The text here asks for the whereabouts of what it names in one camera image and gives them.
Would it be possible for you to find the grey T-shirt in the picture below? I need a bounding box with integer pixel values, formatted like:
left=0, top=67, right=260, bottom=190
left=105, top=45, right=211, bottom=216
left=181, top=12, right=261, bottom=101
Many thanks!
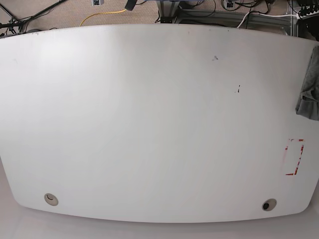
left=295, top=46, right=319, bottom=121

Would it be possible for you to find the table cable grommet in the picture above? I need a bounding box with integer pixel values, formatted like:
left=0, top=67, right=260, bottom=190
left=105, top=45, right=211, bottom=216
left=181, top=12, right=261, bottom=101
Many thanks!
left=262, top=199, right=277, bottom=212
left=44, top=193, right=58, bottom=206

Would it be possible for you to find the red tape rectangle marking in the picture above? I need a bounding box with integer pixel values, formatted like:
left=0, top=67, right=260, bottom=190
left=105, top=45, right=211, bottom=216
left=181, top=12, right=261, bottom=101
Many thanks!
left=283, top=139, right=305, bottom=176

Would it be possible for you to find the yellow cable on floor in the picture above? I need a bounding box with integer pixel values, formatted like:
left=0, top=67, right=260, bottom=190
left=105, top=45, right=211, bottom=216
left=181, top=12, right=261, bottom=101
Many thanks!
left=80, top=9, right=127, bottom=26

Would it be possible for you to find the left table cable grommet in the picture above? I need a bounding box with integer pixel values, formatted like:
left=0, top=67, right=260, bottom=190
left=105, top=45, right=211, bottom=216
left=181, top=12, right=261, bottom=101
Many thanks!
left=44, top=193, right=58, bottom=206

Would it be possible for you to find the black tripod stand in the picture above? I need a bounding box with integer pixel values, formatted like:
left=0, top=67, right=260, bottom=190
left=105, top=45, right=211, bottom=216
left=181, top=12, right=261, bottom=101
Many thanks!
left=0, top=0, right=66, bottom=38

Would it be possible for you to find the aluminium frame stand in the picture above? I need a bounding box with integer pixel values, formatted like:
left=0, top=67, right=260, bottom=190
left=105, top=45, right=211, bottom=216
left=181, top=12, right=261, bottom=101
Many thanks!
left=157, top=0, right=297, bottom=28

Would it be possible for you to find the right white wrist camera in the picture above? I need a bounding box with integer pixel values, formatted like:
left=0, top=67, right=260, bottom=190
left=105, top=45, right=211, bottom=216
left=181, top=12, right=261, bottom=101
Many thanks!
left=92, top=0, right=104, bottom=6

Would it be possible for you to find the white power strip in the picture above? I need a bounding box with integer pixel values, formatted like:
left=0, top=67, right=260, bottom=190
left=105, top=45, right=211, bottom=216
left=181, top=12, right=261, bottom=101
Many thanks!
left=297, top=8, right=319, bottom=19

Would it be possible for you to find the right table cable grommet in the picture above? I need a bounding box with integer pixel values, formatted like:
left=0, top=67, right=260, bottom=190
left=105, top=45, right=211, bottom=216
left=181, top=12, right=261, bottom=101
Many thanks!
left=262, top=199, right=277, bottom=212

